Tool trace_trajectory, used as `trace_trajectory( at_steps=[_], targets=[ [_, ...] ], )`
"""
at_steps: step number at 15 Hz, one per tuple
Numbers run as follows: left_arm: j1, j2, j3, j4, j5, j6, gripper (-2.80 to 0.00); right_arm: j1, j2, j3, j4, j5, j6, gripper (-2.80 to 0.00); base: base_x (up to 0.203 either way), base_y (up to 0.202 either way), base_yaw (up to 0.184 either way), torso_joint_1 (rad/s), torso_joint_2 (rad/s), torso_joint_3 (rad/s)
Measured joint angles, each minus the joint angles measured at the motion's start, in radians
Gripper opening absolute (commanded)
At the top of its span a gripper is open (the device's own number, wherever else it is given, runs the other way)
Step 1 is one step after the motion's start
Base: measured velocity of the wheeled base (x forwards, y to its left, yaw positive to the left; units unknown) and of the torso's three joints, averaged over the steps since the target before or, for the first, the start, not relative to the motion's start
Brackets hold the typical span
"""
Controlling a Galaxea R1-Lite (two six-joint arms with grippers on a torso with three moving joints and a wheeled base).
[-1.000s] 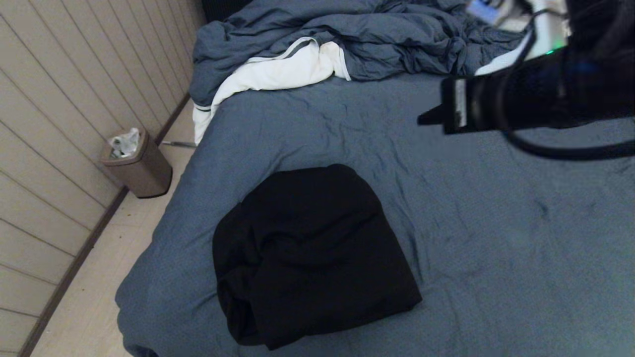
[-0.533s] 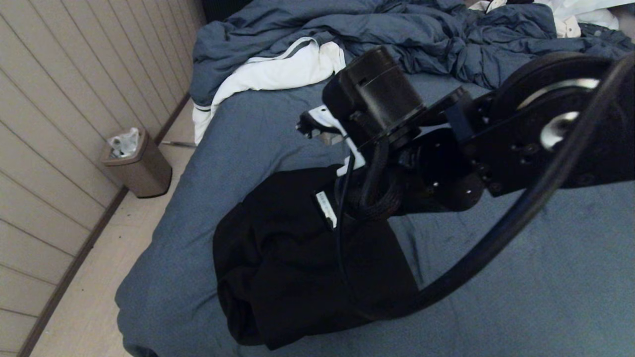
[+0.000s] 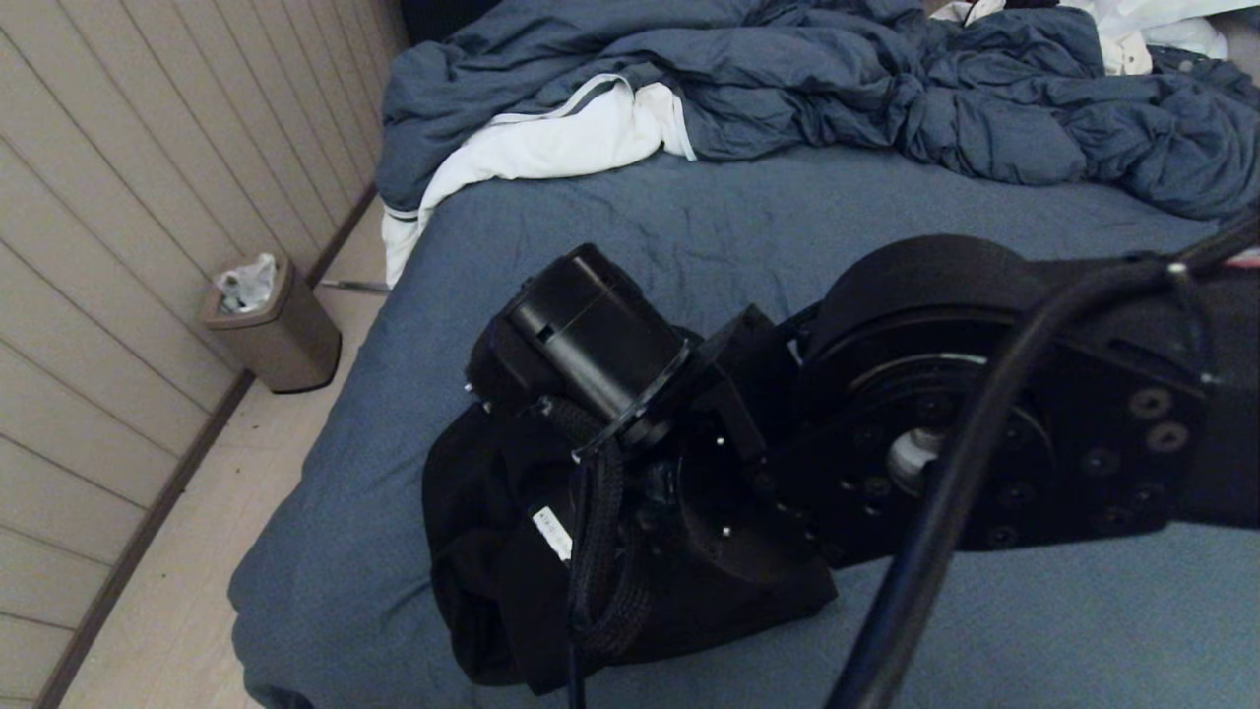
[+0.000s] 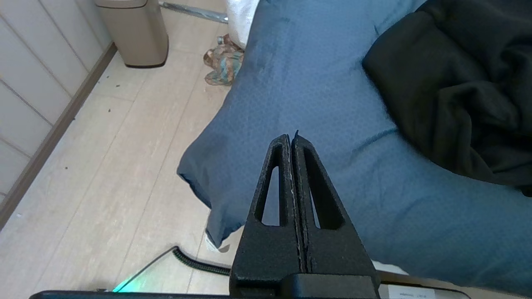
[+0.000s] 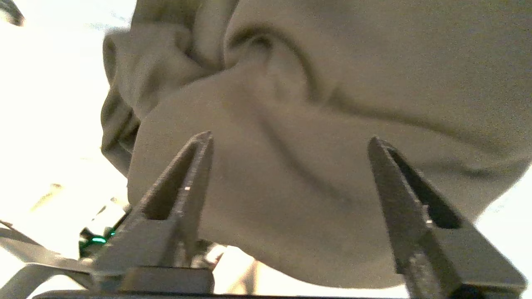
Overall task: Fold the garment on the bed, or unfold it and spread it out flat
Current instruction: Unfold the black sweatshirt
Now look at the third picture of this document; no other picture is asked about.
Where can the black zip hoodie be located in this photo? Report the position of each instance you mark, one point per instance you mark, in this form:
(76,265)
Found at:
(472,551)

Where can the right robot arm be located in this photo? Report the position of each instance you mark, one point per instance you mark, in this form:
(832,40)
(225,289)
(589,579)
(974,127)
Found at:
(984,414)

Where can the blue bed sheet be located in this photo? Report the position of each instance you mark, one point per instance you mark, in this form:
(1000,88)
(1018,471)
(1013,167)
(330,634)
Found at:
(394,443)

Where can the crumpled blue duvet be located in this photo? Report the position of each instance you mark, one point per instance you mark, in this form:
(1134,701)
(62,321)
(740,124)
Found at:
(787,69)

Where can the beige trash bin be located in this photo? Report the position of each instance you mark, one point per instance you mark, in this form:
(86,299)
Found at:
(281,340)

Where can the dark headboard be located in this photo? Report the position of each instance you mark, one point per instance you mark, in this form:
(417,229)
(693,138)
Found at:
(443,18)

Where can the white plastic bin bag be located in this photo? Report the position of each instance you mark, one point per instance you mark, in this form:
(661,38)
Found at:
(248,284)

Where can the cream crumpled garment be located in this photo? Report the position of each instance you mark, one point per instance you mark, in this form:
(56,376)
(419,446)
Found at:
(1122,49)

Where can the white pillow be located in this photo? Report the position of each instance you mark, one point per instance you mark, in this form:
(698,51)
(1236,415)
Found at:
(1171,20)

